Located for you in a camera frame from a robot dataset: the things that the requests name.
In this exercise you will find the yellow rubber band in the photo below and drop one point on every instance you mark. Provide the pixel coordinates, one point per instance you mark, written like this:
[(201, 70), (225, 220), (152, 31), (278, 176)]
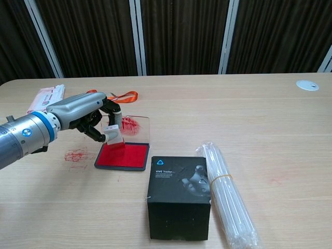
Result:
[(220, 179)]

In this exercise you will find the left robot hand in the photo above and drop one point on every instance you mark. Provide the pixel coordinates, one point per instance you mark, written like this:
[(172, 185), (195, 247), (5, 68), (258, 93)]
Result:
[(77, 111)]

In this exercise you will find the red ink pad with lid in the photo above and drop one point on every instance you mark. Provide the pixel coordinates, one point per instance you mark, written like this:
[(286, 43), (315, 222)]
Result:
[(124, 157)]

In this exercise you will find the pink white tissue pack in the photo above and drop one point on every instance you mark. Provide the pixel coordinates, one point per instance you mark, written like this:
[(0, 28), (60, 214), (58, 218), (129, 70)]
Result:
[(48, 97)]

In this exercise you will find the clear plastic tube bundle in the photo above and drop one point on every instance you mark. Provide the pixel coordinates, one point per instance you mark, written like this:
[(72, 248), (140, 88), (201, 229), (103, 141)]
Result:
[(228, 192)]

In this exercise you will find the black VIVE Tracker box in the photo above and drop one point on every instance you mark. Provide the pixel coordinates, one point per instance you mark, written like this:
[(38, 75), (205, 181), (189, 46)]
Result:
[(179, 192)]

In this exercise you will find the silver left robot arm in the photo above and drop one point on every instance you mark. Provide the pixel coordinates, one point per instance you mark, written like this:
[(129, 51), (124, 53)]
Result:
[(20, 137)]

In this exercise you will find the grey partition post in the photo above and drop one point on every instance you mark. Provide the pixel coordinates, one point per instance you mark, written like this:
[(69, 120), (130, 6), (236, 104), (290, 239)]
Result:
[(44, 39), (326, 61), (137, 39), (228, 36)]

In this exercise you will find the white red stamp block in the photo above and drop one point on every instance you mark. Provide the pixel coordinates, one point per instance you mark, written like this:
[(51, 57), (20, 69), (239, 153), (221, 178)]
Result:
[(115, 133)]

